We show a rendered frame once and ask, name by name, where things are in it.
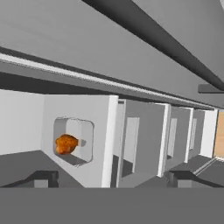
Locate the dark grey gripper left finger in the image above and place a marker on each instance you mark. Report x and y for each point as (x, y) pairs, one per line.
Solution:
(46, 178)

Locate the light wood cabinet panel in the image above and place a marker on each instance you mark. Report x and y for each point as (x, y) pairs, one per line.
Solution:
(219, 134)

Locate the white freezer rack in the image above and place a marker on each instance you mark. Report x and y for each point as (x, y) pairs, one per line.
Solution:
(208, 132)
(188, 134)
(121, 140)
(164, 140)

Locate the white meat container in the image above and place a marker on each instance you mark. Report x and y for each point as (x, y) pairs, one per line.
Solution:
(100, 122)

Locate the brown chicken drumstick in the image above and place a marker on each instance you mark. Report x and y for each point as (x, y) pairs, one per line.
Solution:
(66, 143)

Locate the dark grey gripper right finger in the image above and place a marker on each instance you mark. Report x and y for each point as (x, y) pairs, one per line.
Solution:
(182, 179)

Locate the grey freezer door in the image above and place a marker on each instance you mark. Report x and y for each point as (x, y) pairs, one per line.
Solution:
(73, 35)

